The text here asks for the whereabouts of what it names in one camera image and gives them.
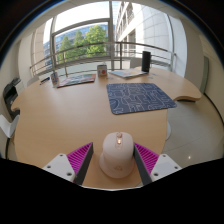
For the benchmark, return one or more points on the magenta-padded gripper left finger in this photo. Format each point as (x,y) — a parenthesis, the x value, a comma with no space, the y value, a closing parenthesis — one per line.
(63,165)

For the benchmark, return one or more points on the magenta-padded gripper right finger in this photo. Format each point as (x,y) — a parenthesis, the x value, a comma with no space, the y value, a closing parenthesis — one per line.
(163,165)

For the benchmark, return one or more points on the white computer mouse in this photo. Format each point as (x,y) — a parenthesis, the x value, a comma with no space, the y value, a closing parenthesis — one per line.
(116,156)

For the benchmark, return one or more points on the navy patterned mouse pad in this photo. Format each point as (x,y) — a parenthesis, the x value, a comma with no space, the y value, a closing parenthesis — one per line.
(140,98)

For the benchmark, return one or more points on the white chair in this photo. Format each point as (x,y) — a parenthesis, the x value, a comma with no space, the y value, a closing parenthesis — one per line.
(7,126)
(32,80)
(134,62)

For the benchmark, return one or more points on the red and dark magazine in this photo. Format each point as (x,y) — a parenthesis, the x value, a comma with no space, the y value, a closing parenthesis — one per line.
(76,80)

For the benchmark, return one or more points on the small printed can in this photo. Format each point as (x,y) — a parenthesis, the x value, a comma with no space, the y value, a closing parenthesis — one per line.
(54,79)

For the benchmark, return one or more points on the black marker pen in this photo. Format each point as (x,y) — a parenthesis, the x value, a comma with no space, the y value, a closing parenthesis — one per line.
(44,80)

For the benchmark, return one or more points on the black printer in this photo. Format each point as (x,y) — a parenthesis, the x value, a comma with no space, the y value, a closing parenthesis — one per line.
(10,95)

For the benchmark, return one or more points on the light blue magazine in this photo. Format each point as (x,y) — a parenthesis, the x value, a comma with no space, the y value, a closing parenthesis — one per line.
(126,73)

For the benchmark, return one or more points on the small potted plant can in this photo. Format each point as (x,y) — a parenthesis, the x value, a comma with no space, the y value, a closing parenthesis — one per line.
(102,71)

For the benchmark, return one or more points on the black cylinder speaker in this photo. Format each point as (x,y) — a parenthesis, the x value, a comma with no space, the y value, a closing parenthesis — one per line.
(146,61)

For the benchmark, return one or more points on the metal balcony railing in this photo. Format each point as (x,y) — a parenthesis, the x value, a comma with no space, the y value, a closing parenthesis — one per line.
(86,46)

